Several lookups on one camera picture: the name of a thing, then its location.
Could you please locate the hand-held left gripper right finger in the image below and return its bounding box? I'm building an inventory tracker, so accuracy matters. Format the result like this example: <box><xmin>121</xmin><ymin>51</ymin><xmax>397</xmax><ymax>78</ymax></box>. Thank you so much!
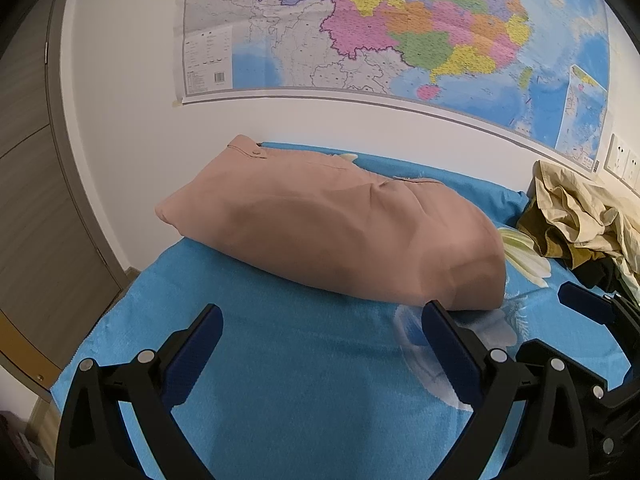
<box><xmin>420</xmin><ymin>300</ymin><xmax>591</xmax><ymax>480</ymax></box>

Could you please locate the cream jacket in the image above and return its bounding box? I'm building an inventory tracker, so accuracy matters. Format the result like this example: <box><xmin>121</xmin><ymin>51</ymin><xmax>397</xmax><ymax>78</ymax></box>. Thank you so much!
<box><xmin>517</xmin><ymin>160</ymin><xmax>640</xmax><ymax>293</ymax></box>

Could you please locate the dark cloth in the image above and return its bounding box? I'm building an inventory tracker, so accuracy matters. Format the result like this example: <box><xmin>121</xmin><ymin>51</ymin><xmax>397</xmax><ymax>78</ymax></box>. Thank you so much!
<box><xmin>570</xmin><ymin>257</ymin><xmax>636</xmax><ymax>293</ymax></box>

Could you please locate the blue flower print bed sheet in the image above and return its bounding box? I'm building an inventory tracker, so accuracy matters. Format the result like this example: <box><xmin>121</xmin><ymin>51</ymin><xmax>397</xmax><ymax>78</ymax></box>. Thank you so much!
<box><xmin>50</xmin><ymin>141</ymin><xmax>640</xmax><ymax>480</ymax></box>

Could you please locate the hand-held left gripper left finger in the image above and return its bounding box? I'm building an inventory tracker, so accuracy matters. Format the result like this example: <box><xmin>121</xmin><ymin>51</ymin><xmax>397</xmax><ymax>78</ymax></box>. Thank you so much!
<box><xmin>54</xmin><ymin>303</ymin><xmax>224</xmax><ymax>480</ymax></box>

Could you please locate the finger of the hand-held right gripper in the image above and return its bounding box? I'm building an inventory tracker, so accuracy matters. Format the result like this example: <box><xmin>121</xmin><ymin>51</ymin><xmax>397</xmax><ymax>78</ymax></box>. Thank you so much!
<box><xmin>557</xmin><ymin>281</ymin><xmax>640</xmax><ymax>333</ymax></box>
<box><xmin>515</xmin><ymin>339</ymin><xmax>626</xmax><ymax>413</ymax></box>

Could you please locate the wooden wardrobe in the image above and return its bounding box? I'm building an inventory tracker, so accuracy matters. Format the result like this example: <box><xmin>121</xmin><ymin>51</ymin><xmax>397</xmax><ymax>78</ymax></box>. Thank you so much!
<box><xmin>0</xmin><ymin>0</ymin><xmax>133</xmax><ymax>406</ymax></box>

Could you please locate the pink jacket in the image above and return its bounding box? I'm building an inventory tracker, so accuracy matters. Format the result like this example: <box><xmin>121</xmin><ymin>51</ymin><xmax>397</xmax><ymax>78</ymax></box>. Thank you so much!
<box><xmin>155</xmin><ymin>134</ymin><xmax>507</xmax><ymax>311</ymax></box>

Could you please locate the colourful wall map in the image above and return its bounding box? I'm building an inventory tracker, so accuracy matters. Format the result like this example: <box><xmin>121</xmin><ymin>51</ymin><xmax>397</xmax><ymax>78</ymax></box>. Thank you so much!
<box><xmin>172</xmin><ymin>0</ymin><xmax>611</xmax><ymax>176</ymax></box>

